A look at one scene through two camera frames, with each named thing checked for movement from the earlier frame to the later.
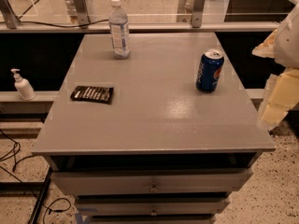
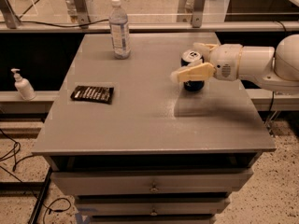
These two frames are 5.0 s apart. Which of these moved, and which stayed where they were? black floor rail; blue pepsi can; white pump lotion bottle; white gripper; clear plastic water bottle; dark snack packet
Moved: white gripper; blue pepsi can
Stayed: clear plastic water bottle; black floor rail; dark snack packet; white pump lotion bottle
